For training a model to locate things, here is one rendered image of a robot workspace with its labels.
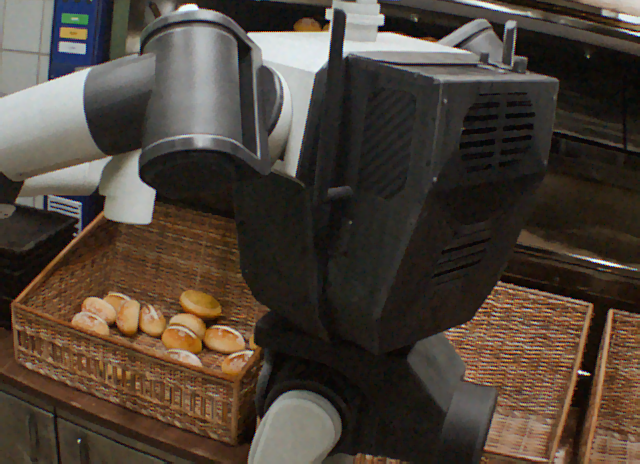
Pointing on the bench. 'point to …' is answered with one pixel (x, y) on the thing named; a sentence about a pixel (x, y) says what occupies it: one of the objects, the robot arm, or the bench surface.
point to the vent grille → (66, 209)
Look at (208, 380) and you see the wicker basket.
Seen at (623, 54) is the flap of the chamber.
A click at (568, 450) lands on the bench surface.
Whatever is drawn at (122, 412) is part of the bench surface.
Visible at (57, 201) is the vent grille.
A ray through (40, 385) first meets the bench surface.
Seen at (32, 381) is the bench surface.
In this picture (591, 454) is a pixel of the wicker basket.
